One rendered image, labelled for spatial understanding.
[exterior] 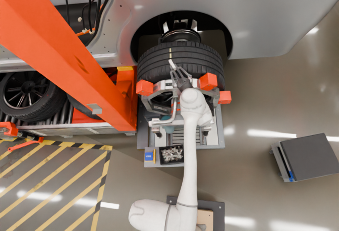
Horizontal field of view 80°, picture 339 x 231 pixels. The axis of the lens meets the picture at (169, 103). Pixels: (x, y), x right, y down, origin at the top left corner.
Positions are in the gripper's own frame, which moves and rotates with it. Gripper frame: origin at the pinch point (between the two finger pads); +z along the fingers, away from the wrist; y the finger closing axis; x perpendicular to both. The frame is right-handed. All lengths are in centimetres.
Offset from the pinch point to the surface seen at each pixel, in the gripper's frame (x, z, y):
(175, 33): -19.9, 36.5, 17.2
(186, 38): -27.1, 33.0, 24.3
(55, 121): -85, 57, -128
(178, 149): -64, -34, -21
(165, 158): -61, -37, -34
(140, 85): -5.9, 0.5, -22.8
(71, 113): -86, 57, -109
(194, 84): -8.2, -14.5, 7.1
